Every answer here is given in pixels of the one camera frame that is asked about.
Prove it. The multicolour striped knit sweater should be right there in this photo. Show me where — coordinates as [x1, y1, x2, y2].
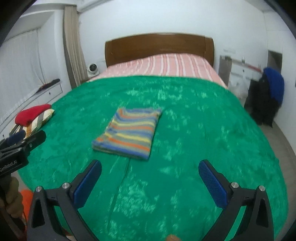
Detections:
[92, 108, 162, 160]

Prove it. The black blue clothes pile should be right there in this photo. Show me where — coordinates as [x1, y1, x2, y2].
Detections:
[244, 67, 285, 127]

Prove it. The left hand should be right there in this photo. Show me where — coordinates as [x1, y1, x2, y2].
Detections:
[0, 177, 24, 218]

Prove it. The right hand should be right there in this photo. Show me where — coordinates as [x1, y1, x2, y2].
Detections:
[166, 235, 180, 241]

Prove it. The red folded garment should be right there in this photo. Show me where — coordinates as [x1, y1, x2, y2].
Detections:
[15, 103, 52, 126]

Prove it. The orange garment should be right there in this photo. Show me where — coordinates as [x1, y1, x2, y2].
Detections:
[21, 189, 34, 221]

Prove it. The beige curtain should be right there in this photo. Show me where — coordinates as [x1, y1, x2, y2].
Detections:
[63, 5, 88, 89]

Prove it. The green floral blanket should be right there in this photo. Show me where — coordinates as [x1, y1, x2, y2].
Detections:
[19, 76, 288, 240]

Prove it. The brown wooden headboard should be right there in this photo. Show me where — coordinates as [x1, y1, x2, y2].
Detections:
[105, 33, 215, 67]

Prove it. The white side cabinet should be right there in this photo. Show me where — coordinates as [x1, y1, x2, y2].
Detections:
[218, 55, 262, 100]

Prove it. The pink striped bed sheet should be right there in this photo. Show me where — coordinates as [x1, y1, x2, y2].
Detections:
[89, 53, 227, 88]

